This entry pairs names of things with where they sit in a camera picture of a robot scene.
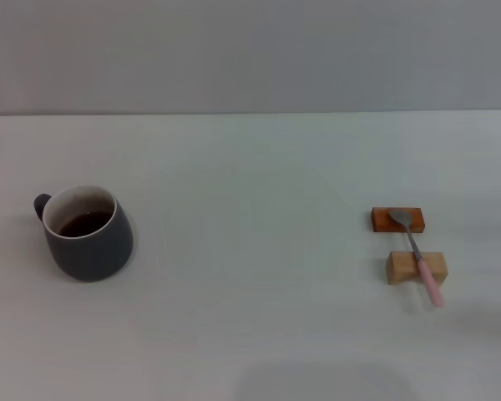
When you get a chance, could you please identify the dark grey ceramic cup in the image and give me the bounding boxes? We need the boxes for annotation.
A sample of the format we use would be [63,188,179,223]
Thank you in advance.
[33,185,134,282]

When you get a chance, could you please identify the pink handled metal spoon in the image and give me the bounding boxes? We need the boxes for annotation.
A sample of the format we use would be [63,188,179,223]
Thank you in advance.
[388,210,446,308]

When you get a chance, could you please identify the dark orange wooden block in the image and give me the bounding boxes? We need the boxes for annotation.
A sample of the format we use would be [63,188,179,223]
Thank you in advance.
[371,206,426,234]

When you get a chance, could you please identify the light wooden arch block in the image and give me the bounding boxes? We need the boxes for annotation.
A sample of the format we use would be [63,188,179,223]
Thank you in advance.
[385,251,448,288]

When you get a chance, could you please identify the dark brown coffee liquid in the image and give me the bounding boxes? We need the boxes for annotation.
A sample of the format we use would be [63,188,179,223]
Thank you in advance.
[57,211,114,238]

